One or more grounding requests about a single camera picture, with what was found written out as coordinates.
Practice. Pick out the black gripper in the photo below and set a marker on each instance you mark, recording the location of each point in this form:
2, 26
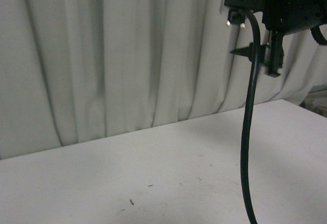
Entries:
272, 51

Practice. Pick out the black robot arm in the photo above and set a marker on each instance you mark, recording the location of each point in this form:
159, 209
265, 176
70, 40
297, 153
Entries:
281, 18

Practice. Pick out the white curtain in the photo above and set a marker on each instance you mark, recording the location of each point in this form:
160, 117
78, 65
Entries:
73, 71

